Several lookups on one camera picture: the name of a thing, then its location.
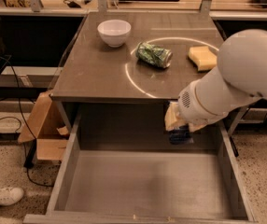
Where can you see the dark blue rxbar wrapper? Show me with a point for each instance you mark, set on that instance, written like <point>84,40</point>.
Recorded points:
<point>180,135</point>

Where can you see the white ceramic bowl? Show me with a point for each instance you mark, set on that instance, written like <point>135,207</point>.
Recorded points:
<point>114,32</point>

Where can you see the brown cardboard box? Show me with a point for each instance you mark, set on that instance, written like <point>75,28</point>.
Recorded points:
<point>45,126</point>

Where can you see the grey counter cabinet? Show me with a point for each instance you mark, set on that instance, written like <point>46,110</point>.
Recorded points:
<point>96,73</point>

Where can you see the white sneaker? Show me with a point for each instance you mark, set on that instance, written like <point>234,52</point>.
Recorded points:
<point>10,196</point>

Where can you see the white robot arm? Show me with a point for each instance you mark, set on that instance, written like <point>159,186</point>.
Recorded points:
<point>239,79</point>

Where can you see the grey open drawer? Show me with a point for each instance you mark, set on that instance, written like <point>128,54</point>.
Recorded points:
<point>120,168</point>

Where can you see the crushed green soda can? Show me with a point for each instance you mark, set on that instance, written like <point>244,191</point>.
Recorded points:
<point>154,55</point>

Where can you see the yellow sponge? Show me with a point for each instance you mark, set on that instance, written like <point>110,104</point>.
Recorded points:
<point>203,58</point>

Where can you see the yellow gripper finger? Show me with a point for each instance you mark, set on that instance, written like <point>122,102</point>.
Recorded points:
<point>172,118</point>
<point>195,127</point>

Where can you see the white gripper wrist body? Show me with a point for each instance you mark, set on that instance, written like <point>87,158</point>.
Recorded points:
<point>188,106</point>

